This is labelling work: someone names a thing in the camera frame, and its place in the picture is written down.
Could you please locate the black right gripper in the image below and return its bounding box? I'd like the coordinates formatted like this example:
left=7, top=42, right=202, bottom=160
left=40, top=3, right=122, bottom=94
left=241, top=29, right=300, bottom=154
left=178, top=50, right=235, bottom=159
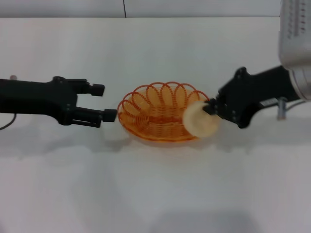
left=203, top=65, right=298, bottom=130

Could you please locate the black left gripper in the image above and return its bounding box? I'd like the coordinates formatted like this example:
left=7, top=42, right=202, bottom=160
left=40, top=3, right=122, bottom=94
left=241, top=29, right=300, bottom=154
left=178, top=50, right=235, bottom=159
left=0, top=76, right=117, bottom=128

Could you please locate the pale round bread bun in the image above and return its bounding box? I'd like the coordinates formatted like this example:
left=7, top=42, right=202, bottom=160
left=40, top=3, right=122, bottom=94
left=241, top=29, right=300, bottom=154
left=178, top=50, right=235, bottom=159
left=182, top=101, right=220, bottom=139

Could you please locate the orange woven plastic basket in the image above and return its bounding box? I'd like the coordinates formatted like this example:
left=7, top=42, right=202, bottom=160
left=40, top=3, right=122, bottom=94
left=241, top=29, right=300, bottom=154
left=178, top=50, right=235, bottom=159
left=117, top=82, right=210, bottom=143

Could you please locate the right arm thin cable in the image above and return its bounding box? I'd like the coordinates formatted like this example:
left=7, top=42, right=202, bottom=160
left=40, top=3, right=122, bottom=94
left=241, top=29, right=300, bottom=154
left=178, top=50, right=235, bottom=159
left=285, top=100, right=307, bottom=113

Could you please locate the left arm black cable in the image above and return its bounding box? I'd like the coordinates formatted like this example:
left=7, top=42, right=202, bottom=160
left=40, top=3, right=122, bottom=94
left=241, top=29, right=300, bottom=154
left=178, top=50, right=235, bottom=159
left=0, top=113, right=18, bottom=131

